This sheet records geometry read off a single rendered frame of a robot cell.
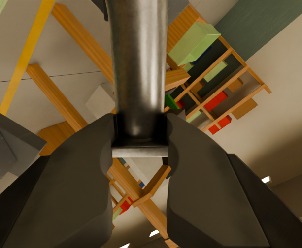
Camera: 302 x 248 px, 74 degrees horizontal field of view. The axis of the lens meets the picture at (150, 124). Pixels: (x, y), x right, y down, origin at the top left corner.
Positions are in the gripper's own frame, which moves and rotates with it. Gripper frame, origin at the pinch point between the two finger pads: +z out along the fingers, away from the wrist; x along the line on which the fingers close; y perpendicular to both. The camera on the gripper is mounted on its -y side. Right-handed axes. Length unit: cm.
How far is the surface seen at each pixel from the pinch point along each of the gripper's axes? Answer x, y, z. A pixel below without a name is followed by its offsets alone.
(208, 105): 178, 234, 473
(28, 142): -8.6, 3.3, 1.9
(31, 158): -8.8, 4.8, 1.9
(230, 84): 223, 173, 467
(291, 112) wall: 382, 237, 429
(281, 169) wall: 390, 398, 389
